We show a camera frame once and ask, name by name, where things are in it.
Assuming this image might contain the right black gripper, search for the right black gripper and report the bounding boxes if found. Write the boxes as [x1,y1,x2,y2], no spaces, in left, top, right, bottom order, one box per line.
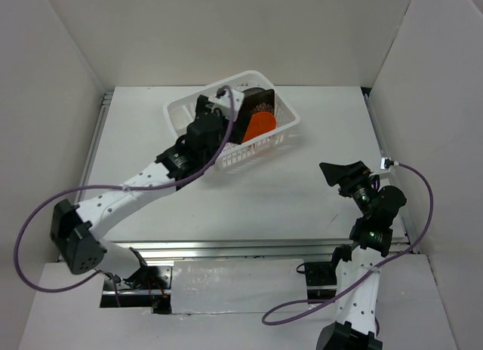
[320,160,377,217]

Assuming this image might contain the orange round plate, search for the orange round plate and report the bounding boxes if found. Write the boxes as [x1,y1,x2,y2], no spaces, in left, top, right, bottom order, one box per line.
[241,112,277,143]

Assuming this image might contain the black square floral plate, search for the black square floral plate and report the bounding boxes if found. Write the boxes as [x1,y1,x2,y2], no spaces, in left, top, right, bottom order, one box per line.
[239,89,275,116]

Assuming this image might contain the white round sunburst plate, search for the white round sunburst plate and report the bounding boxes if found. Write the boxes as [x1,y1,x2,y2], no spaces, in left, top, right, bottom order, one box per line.
[243,87,264,96]

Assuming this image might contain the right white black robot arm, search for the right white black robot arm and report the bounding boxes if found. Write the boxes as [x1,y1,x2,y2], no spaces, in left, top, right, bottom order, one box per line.
[316,161,407,349]

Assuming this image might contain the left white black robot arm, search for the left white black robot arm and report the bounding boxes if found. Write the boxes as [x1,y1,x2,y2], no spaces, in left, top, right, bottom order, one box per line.
[51,88,245,289]

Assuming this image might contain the white plastic dish rack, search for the white plastic dish rack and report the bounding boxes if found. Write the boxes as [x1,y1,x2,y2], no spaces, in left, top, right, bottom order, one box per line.
[163,70,300,169]

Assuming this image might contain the white foam board cover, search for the white foam board cover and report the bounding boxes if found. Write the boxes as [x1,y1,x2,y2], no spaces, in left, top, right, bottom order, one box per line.
[171,259,307,315]

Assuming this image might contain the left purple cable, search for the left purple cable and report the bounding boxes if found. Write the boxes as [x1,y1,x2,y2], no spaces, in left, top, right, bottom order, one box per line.
[13,84,238,309]

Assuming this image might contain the purple cable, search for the purple cable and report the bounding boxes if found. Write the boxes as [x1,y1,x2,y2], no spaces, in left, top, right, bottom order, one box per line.
[262,161,435,325]
[13,84,238,309]

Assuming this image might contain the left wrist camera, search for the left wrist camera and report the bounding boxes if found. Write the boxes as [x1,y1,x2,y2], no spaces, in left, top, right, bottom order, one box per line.
[209,87,245,121]

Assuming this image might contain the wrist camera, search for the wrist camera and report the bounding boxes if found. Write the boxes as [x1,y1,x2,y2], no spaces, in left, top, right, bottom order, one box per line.
[380,157,397,173]
[209,87,245,121]

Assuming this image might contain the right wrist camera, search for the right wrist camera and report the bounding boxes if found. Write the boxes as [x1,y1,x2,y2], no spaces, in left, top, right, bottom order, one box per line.
[380,157,397,173]

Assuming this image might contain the aluminium rail frame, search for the aluminium rail frame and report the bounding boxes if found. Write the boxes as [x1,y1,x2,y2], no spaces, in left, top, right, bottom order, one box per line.
[58,86,412,261]

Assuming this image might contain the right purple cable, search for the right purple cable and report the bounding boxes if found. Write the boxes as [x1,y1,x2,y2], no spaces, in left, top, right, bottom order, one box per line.
[262,161,435,325]

